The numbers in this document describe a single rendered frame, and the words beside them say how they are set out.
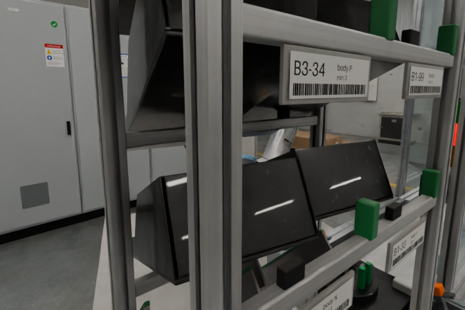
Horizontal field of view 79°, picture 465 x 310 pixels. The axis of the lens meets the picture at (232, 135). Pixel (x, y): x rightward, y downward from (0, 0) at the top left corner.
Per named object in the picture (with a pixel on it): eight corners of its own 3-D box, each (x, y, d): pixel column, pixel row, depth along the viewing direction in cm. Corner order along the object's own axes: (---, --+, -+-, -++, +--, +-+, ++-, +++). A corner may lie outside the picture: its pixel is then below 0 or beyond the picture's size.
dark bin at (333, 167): (210, 225, 52) (203, 185, 53) (269, 211, 58) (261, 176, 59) (313, 221, 28) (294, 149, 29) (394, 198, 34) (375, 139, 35)
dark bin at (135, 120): (122, 151, 40) (116, 103, 42) (206, 143, 46) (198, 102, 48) (165, 34, 16) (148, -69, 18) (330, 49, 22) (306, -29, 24)
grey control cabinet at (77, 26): (73, 207, 345) (54, 14, 309) (135, 192, 397) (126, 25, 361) (84, 223, 305) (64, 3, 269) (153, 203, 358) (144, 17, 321)
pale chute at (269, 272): (206, 315, 56) (200, 290, 59) (261, 293, 63) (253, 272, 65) (264, 286, 36) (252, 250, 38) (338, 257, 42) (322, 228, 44)
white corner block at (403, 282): (390, 293, 67) (392, 278, 67) (398, 286, 70) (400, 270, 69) (412, 305, 64) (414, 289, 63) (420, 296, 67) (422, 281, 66)
